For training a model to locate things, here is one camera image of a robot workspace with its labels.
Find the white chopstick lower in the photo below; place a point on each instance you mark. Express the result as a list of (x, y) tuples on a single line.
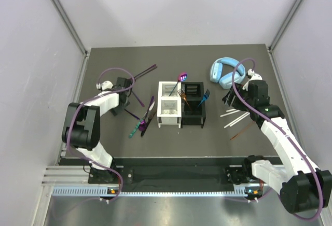
[(235, 121)]

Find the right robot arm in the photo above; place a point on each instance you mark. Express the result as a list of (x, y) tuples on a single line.
[(302, 185)]

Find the rainbow spoon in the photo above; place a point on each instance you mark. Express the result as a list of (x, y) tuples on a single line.
[(182, 77)]

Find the copper spoon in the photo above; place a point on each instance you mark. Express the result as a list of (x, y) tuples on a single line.
[(242, 130)]

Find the perforated cable duct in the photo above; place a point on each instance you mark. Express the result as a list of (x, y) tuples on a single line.
[(94, 191)]

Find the black utensil container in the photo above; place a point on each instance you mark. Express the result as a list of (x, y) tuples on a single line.
[(193, 112)]

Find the purple spoon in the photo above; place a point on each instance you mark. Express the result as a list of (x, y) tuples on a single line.
[(132, 114), (152, 100)]

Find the purple fork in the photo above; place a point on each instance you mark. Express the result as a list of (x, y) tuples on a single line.
[(139, 100)]

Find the blue fork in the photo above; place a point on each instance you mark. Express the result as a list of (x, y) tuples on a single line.
[(205, 97)]

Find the black knife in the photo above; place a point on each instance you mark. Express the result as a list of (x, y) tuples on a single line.
[(147, 125)]

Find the white chopstick middle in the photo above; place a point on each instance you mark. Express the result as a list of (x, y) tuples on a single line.
[(229, 113)]

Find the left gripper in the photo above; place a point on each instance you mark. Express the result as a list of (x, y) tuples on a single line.
[(114, 110)]

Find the silver black fork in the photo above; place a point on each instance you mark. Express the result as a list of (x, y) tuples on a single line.
[(145, 71)]

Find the white-blade green-handle knife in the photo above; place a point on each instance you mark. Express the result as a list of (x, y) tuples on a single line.
[(141, 120)]

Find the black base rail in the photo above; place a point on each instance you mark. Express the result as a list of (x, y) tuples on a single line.
[(183, 174)]

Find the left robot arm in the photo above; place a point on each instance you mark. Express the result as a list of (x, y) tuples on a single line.
[(81, 129)]

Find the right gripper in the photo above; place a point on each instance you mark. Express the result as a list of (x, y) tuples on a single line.
[(229, 97)]

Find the white utensil container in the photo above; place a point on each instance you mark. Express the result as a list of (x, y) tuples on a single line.
[(169, 105)]

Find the copper fork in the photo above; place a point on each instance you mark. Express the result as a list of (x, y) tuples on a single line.
[(182, 94)]

